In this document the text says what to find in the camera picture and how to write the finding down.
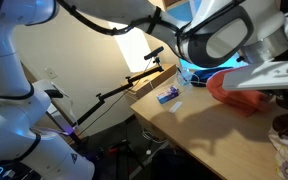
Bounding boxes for dark blue bag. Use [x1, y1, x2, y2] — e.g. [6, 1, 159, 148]
[190, 66, 234, 88]

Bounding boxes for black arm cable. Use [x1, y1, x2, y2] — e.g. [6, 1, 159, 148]
[57, 0, 198, 38]

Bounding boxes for white paper strip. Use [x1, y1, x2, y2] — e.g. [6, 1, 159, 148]
[169, 101, 184, 114]

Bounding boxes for clear plastic bottle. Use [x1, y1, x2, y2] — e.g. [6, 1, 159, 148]
[176, 67, 193, 87]

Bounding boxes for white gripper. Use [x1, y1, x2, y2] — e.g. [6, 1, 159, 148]
[221, 59, 288, 142]

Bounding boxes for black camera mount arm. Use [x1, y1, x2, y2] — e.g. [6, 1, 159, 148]
[73, 56, 165, 130]

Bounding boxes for black stereo camera bar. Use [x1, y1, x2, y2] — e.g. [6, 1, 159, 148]
[143, 46, 165, 61]

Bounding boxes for orange terry towel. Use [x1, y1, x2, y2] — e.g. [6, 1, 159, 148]
[206, 68, 272, 117]

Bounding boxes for dark brown sunglasses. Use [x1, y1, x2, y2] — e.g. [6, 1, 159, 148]
[272, 112, 288, 142]

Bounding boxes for white wall outlet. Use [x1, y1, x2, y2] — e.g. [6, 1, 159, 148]
[44, 67, 59, 80]

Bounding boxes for brown cardboard box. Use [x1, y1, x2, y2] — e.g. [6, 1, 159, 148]
[123, 63, 178, 102]

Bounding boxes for black floor stand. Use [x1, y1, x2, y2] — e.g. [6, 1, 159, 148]
[108, 139, 146, 180]

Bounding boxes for blue tissue pack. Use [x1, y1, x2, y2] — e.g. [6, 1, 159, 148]
[156, 85, 181, 105]

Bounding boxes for wooden shelf unit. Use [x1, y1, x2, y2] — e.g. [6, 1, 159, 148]
[149, 0, 189, 13]

